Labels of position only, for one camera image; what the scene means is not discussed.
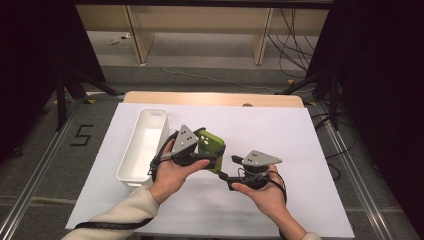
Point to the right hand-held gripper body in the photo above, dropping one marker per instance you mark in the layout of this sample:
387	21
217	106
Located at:
258	159

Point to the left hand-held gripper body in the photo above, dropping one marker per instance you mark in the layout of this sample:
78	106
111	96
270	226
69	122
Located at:
185	143

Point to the green phone with cartoon case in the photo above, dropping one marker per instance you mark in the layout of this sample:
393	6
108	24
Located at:
211	143

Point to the white plastic bin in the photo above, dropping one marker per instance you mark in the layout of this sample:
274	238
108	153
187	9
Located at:
143	146

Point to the person's left hand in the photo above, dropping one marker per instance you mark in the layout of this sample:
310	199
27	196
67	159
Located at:
170	180

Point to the person's right hand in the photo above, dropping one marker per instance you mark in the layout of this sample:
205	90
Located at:
270	198

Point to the white sheet mat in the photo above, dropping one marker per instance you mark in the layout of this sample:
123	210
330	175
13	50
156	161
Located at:
266	126

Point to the black metal stand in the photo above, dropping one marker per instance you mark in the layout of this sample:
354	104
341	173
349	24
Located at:
333	100
61	100

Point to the beige wooden shelf unit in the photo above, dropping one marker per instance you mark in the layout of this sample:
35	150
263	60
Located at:
200	20

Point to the small white floor object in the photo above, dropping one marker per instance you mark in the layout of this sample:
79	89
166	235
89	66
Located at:
126	35
114	41

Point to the black curtain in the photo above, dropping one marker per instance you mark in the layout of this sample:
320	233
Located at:
383	66
30	50

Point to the metal floor rail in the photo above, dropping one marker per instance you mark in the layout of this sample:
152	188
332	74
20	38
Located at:
36	170
355	170

